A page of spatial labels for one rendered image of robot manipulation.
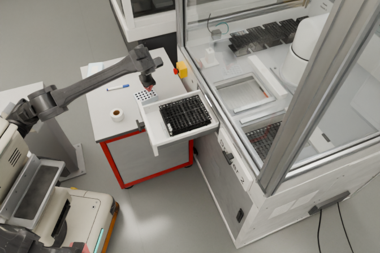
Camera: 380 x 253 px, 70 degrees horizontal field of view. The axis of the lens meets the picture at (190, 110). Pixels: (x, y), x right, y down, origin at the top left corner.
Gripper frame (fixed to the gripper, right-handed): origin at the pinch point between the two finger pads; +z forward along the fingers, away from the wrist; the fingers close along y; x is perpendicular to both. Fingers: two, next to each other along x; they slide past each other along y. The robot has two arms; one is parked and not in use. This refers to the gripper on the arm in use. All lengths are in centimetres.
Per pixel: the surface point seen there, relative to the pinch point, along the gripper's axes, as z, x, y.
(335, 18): -88, -15, -80
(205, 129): -7.1, -11.4, -44.6
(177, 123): -9.0, -0.7, -35.7
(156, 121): -2.6, 6.2, -24.8
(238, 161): -12, -13, -69
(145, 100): 1.8, 4.8, -5.3
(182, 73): -6.6, -20.6, -3.5
